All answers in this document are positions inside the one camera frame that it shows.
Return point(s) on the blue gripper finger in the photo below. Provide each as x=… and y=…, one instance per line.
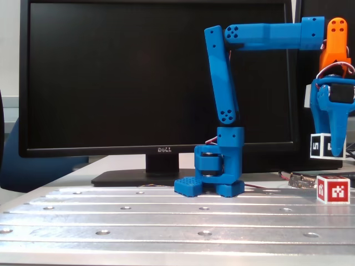
x=337, y=130

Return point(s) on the orange and blue gripper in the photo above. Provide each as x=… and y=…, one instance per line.
x=330, y=106

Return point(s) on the black marker cube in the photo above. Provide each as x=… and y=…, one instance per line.
x=316, y=147

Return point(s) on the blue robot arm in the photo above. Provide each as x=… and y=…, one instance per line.
x=222, y=83

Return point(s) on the red marker cube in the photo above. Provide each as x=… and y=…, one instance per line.
x=337, y=191

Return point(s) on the bare circuit board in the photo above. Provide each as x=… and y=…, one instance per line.
x=302, y=183

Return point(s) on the aluminium slotted plate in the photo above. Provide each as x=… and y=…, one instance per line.
x=138, y=221

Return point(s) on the black Dell monitor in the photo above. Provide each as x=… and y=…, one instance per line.
x=111, y=83

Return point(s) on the blue chair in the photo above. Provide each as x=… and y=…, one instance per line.
x=33, y=166

